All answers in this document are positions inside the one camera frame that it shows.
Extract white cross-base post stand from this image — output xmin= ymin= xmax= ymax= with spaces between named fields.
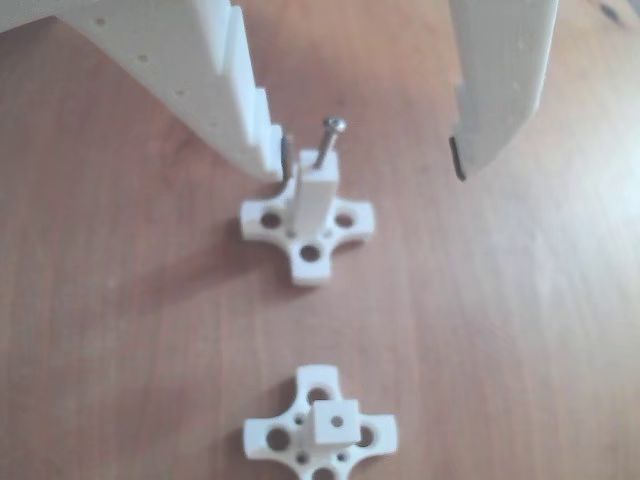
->
xmin=239 ymin=152 xmax=379 ymax=287
xmin=243 ymin=364 xmax=398 ymax=480

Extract silver metal screw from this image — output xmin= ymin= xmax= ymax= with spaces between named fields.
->
xmin=313 ymin=115 xmax=348 ymax=169

